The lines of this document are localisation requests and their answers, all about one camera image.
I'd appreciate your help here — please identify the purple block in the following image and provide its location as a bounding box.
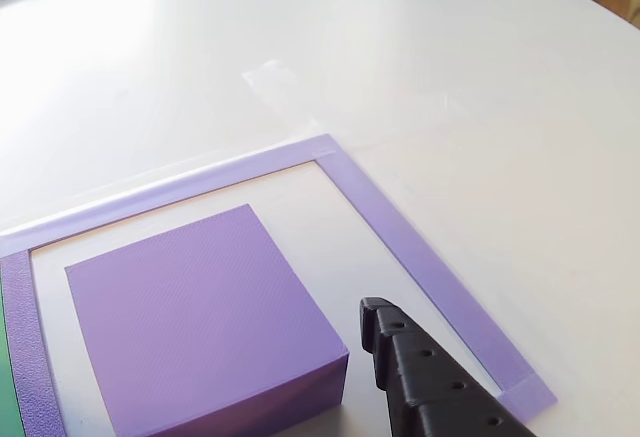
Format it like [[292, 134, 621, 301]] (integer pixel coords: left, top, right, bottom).
[[64, 203, 350, 437]]

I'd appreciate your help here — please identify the purple tape square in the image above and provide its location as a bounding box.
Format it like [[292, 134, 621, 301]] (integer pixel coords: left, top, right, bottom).
[[0, 133, 559, 437]]

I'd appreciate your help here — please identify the green tape square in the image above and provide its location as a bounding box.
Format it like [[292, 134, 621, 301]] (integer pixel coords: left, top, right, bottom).
[[0, 286, 25, 437]]

